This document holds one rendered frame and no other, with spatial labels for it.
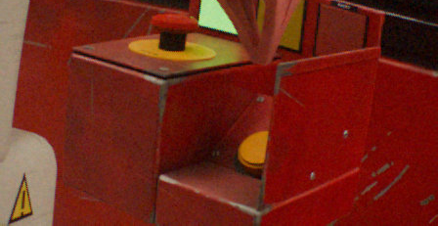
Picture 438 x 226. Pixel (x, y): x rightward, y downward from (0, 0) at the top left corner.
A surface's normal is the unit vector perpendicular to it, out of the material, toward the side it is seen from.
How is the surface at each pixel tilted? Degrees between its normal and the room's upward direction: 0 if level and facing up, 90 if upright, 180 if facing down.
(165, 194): 90
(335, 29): 90
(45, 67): 90
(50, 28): 90
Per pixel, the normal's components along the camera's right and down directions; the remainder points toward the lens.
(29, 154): 0.88, -0.39
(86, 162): -0.59, 0.14
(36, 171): 0.95, 0.18
